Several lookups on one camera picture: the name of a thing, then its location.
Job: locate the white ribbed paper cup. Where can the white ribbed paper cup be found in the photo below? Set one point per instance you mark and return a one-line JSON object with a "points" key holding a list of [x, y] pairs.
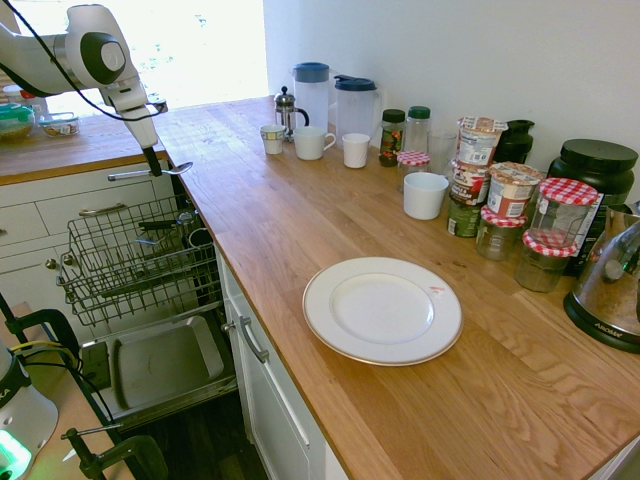
{"points": [[356, 151]]}

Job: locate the small checkered-lid jam jar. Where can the small checkered-lid jam jar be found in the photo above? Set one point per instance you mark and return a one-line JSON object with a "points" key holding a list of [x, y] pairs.
{"points": [[413, 160]]}

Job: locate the dark spice jar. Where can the dark spice jar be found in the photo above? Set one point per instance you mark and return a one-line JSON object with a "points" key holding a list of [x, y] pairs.
{"points": [[392, 137]]}

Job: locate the green-lid food container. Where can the green-lid food container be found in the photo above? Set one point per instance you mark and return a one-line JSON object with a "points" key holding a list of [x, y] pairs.
{"points": [[15, 122]]}

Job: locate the small clear food container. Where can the small clear food container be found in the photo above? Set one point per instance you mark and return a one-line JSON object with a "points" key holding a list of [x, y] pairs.
{"points": [[60, 125]]}

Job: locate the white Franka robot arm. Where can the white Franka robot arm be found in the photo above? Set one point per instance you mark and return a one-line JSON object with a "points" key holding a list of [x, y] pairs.
{"points": [[85, 55]]}

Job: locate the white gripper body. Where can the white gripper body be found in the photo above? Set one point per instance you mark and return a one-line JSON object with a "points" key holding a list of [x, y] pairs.
{"points": [[140, 129]]}

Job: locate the clear green-lid spice jar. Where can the clear green-lid spice jar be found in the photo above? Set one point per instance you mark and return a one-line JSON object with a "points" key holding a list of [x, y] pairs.
{"points": [[418, 131]]}

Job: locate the black shaker bottle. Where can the black shaker bottle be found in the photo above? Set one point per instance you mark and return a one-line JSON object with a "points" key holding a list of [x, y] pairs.
{"points": [[517, 142]]}

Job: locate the white under-counter cabinet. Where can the white under-counter cabinet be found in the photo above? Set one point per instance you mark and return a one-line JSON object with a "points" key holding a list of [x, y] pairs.
{"points": [[270, 400]]}

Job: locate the oatmeal cup with red label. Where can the oatmeal cup with red label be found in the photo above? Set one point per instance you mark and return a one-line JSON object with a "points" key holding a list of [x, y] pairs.
{"points": [[469, 185]]}

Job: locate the large black protein tub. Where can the large black protein tub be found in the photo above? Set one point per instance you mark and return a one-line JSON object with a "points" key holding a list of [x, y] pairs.
{"points": [[597, 162]]}

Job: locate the white red-lid jar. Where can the white red-lid jar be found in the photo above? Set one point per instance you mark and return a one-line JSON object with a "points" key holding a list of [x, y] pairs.
{"points": [[27, 97]]}

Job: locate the round steel cabinet knob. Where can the round steel cabinet knob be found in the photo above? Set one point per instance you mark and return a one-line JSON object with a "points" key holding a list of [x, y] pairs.
{"points": [[50, 264]]}

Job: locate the glass French press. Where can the glass French press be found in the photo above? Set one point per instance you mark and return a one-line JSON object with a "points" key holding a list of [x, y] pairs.
{"points": [[286, 112]]}

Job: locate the oatmeal cup with foil lid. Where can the oatmeal cup with foil lid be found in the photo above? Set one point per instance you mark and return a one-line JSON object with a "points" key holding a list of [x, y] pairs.
{"points": [[512, 192]]}

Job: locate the short blue-lid plastic pitcher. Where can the short blue-lid plastic pitcher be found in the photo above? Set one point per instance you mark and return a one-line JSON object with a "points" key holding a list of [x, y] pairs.
{"points": [[356, 110]]}

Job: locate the clear drinking glass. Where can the clear drinking glass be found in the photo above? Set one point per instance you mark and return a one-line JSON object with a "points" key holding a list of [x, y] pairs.
{"points": [[442, 152]]}

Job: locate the patterned small cup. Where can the patterned small cup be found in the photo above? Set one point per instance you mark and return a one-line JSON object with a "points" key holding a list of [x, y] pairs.
{"points": [[273, 140]]}

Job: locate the white drawer cabinet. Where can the white drawer cabinet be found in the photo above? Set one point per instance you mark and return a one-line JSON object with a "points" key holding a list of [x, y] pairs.
{"points": [[30, 220]]}

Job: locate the oatmeal cup with blue label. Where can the oatmeal cup with blue label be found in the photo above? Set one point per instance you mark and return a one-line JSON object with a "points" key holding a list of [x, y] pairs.
{"points": [[477, 142]]}

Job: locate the large checkered-lid glass jar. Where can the large checkered-lid glass jar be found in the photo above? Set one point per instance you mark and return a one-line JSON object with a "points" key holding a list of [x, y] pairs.
{"points": [[565, 210]]}

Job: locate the small round drawer knob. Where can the small round drawer knob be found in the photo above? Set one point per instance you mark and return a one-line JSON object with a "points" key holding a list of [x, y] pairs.
{"points": [[228, 327]]}

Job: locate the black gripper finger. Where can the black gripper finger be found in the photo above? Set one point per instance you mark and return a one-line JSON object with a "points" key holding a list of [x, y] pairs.
{"points": [[152, 162]]}

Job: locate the white ceramic ramekin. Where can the white ceramic ramekin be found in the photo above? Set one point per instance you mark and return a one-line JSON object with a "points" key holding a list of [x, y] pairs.
{"points": [[425, 197]]}

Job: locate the steel electric kettle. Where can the steel electric kettle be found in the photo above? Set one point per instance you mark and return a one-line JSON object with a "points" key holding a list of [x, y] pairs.
{"points": [[607, 285]]}

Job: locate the white gold-rimmed dinner plate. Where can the white gold-rimmed dinner plate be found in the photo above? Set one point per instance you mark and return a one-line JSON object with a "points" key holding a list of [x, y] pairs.
{"points": [[382, 310]]}

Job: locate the black table clamp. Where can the black table clamp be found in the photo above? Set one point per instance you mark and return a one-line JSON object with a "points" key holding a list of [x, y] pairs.
{"points": [[135, 452], [55, 322]]}

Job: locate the green tin can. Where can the green tin can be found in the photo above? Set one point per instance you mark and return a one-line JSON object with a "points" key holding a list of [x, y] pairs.
{"points": [[462, 220]]}

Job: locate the open steel dishwasher door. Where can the open steel dishwasher door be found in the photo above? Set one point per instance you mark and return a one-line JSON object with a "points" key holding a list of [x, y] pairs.
{"points": [[160, 360]]}

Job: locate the tall blue-lid plastic pitcher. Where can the tall blue-lid plastic pitcher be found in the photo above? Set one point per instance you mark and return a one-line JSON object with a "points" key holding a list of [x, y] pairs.
{"points": [[311, 95]]}

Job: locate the dark cup in rack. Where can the dark cup in rack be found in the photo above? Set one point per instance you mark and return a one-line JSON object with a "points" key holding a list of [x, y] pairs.
{"points": [[200, 237]]}

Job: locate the black utensil in rack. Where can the black utensil in rack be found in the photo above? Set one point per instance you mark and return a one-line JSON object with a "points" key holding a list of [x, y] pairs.
{"points": [[157, 226]]}

